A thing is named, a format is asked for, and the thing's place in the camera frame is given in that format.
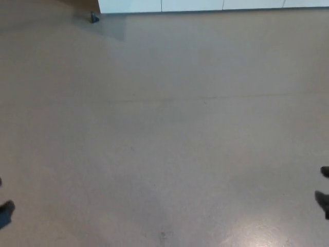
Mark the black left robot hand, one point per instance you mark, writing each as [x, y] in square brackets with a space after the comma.
[6, 213]

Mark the white locker cabinet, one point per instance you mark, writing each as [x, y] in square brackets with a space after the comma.
[205, 5]

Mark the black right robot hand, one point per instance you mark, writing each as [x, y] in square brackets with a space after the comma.
[324, 203]

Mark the black door stopper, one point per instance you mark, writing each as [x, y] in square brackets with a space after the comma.
[94, 18]

